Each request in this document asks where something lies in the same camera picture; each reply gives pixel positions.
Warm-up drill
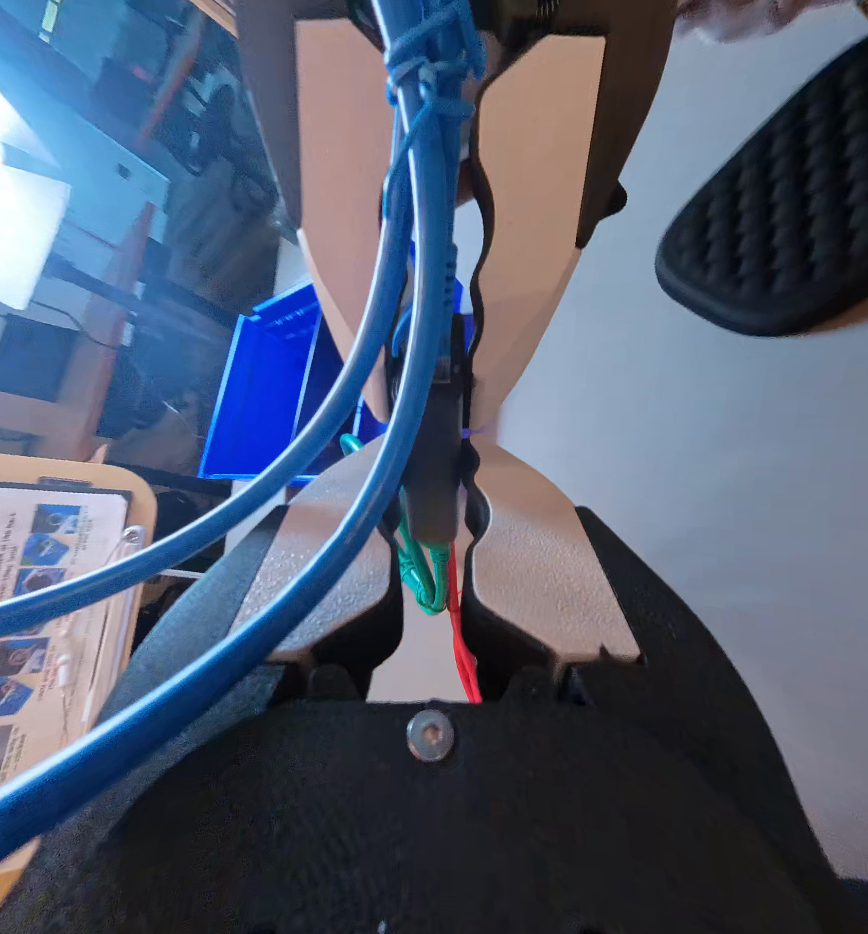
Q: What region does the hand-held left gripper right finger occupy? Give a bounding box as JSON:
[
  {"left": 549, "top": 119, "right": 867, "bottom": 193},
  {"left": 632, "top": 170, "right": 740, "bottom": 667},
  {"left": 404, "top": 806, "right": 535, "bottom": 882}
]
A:
[{"left": 461, "top": 429, "right": 644, "bottom": 698}]

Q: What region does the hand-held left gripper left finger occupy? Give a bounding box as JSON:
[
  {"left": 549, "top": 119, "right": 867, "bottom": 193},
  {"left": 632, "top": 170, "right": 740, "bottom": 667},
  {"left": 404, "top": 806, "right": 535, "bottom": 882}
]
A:
[{"left": 230, "top": 434, "right": 406, "bottom": 698}]

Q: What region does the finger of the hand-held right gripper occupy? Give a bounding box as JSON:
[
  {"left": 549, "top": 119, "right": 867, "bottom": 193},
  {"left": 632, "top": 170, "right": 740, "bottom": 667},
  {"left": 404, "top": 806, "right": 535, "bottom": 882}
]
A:
[
  {"left": 466, "top": 33, "right": 610, "bottom": 439},
  {"left": 294, "top": 18, "right": 413, "bottom": 428}
]

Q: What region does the blue ethernet cable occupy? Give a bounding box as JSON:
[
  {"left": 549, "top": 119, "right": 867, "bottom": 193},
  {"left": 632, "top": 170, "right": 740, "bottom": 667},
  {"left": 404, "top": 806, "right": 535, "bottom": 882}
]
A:
[{"left": 0, "top": 0, "right": 489, "bottom": 887}]

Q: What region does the blue plastic bin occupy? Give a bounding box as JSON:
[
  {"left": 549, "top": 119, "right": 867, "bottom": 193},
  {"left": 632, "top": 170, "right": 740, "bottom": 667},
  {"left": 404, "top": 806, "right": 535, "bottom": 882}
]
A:
[{"left": 199, "top": 281, "right": 465, "bottom": 488}]

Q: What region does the black chair armrest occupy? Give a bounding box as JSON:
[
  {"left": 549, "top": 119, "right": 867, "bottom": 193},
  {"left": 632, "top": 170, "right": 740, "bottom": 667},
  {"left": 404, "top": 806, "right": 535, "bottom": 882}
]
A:
[{"left": 655, "top": 25, "right": 868, "bottom": 338}]

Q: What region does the printed instruction sheet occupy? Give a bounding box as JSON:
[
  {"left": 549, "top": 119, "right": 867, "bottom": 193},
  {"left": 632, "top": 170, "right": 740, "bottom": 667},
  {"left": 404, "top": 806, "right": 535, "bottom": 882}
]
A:
[{"left": 0, "top": 478, "right": 134, "bottom": 804}]

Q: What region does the white box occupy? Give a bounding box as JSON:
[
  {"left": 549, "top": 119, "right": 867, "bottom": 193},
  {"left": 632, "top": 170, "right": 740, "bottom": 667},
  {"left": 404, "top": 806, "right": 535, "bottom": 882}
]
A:
[{"left": 0, "top": 54, "right": 73, "bottom": 311}]

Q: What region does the black box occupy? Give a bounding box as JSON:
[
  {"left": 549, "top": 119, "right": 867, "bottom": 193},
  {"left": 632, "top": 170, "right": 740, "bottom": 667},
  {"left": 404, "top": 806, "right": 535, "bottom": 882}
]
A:
[{"left": 0, "top": 314, "right": 79, "bottom": 404}]

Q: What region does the green wire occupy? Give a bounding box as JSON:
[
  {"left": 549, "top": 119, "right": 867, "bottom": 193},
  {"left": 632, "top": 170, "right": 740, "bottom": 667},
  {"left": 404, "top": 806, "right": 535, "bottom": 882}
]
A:
[{"left": 339, "top": 434, "right": 453, "bottom": 617}]

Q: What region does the red wire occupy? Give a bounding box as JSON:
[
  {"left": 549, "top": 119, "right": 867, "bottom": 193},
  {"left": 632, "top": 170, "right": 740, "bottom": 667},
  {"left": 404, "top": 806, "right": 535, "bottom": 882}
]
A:
[{"left": 447, "top": 543, "right": 484, "bottom": 705}]

